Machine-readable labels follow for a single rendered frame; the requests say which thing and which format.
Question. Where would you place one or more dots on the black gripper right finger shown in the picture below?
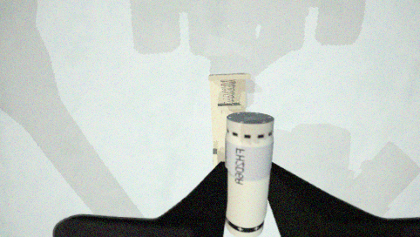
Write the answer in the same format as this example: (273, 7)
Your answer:
(301, 209)

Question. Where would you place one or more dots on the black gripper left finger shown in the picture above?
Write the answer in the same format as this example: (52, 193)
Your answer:
(201, 213)

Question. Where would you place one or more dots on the white cylindrical battery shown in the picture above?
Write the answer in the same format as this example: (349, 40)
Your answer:
(249, 145)

